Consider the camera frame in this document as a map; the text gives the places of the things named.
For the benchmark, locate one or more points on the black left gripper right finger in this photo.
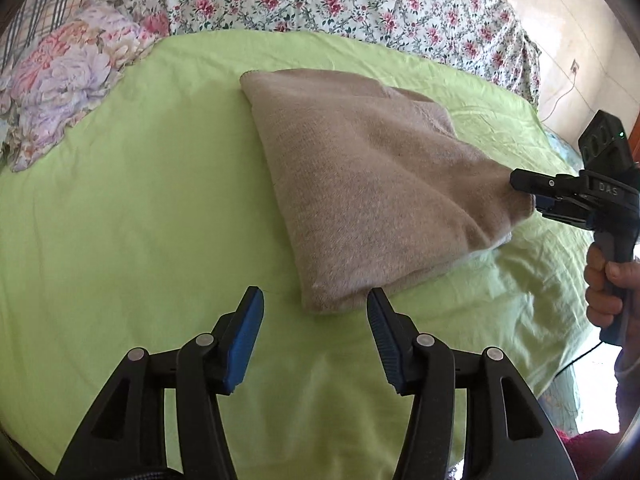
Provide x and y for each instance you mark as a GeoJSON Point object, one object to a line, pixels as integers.
{"type": "Point", "coordinates": [507, 434]}

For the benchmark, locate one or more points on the right hand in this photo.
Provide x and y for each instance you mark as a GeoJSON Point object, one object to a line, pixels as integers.
{"type": "Point", "coordinates": [602, 276]}

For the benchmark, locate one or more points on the light blue quilt edge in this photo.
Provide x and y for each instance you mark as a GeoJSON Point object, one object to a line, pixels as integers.
{"type": "Point", "coordinates": [564, 150]}

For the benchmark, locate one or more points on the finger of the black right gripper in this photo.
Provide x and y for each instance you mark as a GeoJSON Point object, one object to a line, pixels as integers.
{"type": "Point", "coordinates": [564, 212]}
{"type": "Point", "coordinates": [540, 184]}

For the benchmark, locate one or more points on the rose floral bedspread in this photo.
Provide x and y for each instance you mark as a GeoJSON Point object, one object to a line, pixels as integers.
{"type": "Point", "coordinates": [481, 37]}

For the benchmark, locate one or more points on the beige knit sweater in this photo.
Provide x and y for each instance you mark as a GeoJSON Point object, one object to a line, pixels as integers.
{"type": "Point", "coordinates": [373, 184]}

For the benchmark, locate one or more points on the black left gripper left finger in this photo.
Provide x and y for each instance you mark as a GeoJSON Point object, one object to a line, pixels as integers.
{"type": "Point", "coordinates": [157, 415]}

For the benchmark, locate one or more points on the plaid pillow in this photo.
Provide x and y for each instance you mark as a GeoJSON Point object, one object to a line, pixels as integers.
{"type": "Point", "coordinates": [33, 20]}

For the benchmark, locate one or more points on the pastel floral pillow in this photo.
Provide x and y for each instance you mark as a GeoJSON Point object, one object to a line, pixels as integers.
{"type": "Point", "coordinates": [65, 77]}

